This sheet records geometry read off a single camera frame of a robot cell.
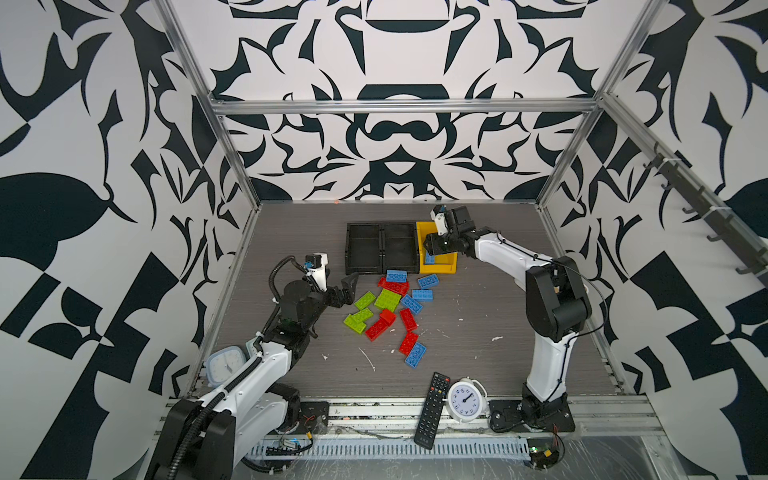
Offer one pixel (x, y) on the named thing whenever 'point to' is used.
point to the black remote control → (431, 411)
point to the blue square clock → (221, 362)
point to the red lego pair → (387, 317)
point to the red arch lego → (401, 288)
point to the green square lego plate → (387, 300)
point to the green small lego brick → (365, 300)
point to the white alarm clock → (467, 399)
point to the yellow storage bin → (444, 263)
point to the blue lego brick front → (415, 355)
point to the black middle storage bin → (400, 247)
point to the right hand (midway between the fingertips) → (432, 238)
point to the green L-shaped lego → (357, 321)
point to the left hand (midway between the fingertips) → (342, 267)
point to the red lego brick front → (408, 343)
